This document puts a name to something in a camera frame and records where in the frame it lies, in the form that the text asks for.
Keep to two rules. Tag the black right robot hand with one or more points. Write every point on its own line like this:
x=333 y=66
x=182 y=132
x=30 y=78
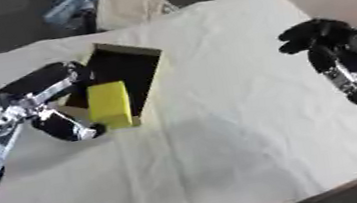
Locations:
x=346 y=58

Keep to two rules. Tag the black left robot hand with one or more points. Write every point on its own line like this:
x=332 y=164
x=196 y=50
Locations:
x=49 y=79

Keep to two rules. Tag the yellow rectangular block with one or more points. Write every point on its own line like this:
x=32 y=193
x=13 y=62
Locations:
x=109 y=104

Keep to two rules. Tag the open cardboard box black inside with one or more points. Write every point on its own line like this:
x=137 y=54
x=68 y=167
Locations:
x=125 y=77

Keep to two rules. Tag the blue plastic bag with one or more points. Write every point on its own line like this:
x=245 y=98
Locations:
x=69 y=7

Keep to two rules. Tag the cream cloth bag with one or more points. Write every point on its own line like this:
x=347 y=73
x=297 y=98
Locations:
x=128 y=9

